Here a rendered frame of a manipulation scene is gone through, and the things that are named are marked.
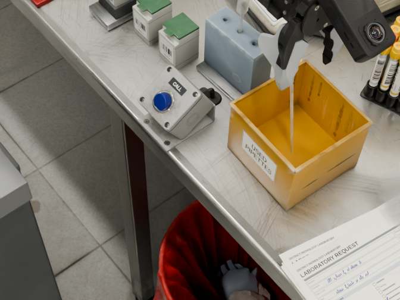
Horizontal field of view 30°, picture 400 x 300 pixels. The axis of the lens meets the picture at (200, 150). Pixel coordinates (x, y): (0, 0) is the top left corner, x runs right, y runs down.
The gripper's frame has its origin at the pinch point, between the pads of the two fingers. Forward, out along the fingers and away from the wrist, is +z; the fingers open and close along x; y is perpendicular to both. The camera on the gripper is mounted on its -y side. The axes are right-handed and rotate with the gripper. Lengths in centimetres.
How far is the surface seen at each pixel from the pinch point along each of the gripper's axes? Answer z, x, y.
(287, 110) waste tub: 16.9, -4.3, 6.1
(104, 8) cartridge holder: 16.2, 6.6, 38.4
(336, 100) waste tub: 9.3, -6.2, -0.5
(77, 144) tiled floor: 105, 0, 78
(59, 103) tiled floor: 105, -4, 94
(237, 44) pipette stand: 7.7, -0.5, 14.0
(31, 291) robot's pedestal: 53, 36, 20
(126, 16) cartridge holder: 16.5, 4.7, 34.9
